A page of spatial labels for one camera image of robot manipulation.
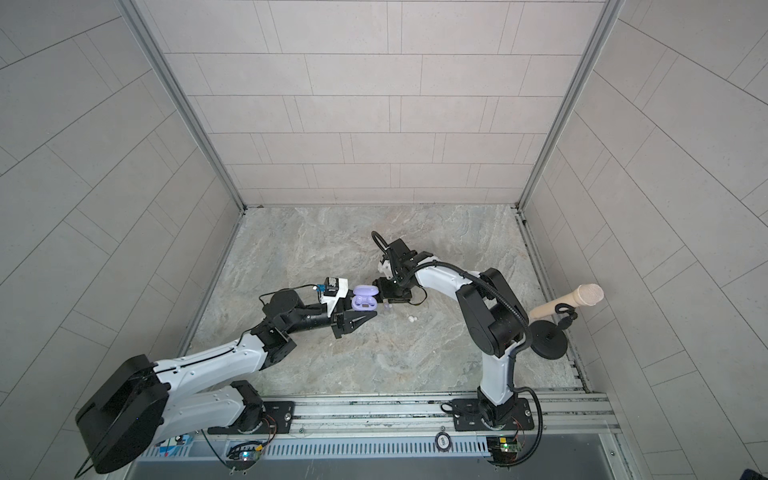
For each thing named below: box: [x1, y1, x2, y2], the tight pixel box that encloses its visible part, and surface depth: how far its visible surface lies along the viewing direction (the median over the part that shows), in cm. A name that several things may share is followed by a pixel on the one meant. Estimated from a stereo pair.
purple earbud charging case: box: [351, 285, 379, 311], surface depth 67 cm
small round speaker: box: [435, 431, 452, 453], surface depth 70 cm
